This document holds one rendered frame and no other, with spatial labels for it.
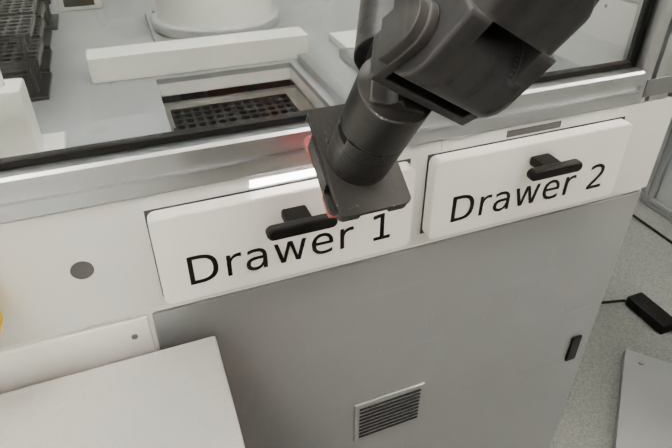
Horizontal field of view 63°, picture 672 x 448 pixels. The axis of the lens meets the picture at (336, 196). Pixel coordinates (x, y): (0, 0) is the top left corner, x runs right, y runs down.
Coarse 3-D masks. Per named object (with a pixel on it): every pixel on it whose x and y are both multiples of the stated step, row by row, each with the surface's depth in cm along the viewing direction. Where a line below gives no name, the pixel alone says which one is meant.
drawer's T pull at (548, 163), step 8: (536, 160) 66; (544, 160) 66; (552, 160) 66; (568, 160) 66; (576, 160) 66; (536, 168) 64; (544, 168) 64; (552, 168) 65; (560, 168) 65; (568, 168) 65; (576, 168) 66; (528, 176) 65; (536, 176) 64; (544, 176) 65; (552, 176) 65
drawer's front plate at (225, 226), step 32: (256, 192) 57; (288, 192) 57; (320, 192) 59; (160, 224) 54; (192, 224) 55; (224, 224) 56; (256, 224) 58; (352, 224) 62; (384, 224) 64; (160, 256) 55; (192, 256) 57; (224, 256) 58; (288, 256) 61; (320, 256) 63; (352, 256) 65; (192, 288) 59; (224, 288) 60
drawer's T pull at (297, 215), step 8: (288, 208) 58; (296, 208) 58; (304, 208) 58; (288, 216) 57; (296, 216) 57; (304, 216) 57; (312, 216) 56; (320, 216) 56; (280, 224) 55; (288, 224) 55; (296, 224) 55; (304, 224) 55; (312, 224) 56; (320, 224) 56; (328, 224) 56; (336, 224) 57; (272, 232) 54; (280, 232) 55; (288, 232) 55; (296, 232) 55; (304, 232) 56; (272, 240) 55
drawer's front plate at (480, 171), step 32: (576, 128) 70; (608, 128) 70; (448, 160) 63; (480, 160) 65; (512, 160) 67; (608, 160) 73; (448, 192) 65; (480, 192) 67; (512, 192) 69; (576, 192) 74; (608, 192) 77; (448, 224) 68; (480, 224) 70
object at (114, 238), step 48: (432, 144) 63; (480, 144) 66; (192, 192) 55; (240, 192) 57; (0, 240) 50; (48, 240) 52; (96, 240) 54; (144, 240) 56; (432, 240) 71; (0, 288) 53; (48, 288) 55; (96, 288) 57; (144, 288) 59; (240, 288) 64; (0, 336) 55
